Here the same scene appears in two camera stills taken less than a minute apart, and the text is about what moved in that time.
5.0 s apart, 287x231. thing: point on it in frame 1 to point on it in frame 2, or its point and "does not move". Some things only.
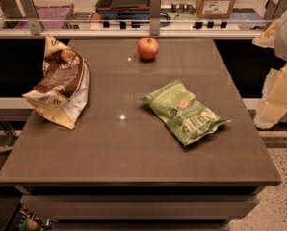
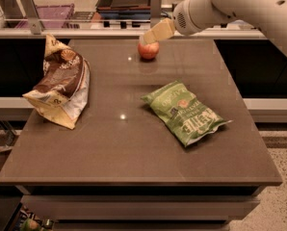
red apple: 147,48 does not move
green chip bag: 187,117 does not move
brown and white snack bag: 62,91 does not move
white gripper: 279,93 to 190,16
